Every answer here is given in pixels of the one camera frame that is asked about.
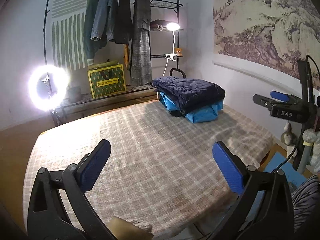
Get bright ring light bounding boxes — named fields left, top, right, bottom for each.
left=27, top=64, right=70, bottom=112

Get black hanging jacket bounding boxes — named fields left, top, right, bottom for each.
left=114, top=0, right=133, bottom=44

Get blue denim hanging jacket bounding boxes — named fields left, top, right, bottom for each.
left=91, top=0, right=118, bottom=49

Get white clip desk lamp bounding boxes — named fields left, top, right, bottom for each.
left=162, top=22, right=180, bottom=76

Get striped sleeve forearm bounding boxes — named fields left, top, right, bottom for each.
left=291, top=175, right=319, bottom=232

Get light blue jacket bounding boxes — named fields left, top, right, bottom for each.
left=157, top=92, right=223, bottom=124

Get dark green hanging jacket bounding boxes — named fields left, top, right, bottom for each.
left=83, top=0, right=100, bottom=66

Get plaid beige bed cover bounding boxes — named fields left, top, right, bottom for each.
left=23, top=101, right=273, bottom=239

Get right hand in white glove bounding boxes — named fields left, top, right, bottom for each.
left=300, top=128, right=319, bottom=173

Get navy blue puffer jacket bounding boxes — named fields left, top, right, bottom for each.
left=151, top=76, right=226, bottom=115

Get black metal clothes rack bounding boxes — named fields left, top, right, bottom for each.
left=43, top=0, right=187, bottom=126

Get green striped wall hanging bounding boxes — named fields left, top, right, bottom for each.
left=51, top=0, right=88, bottom=72

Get landscape painting wall scroll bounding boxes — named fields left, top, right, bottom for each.
left=213, top=0, right=319, bottom=89

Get yellow green patterned box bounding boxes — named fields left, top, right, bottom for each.
left=87, top=62, right=126, bottom=99

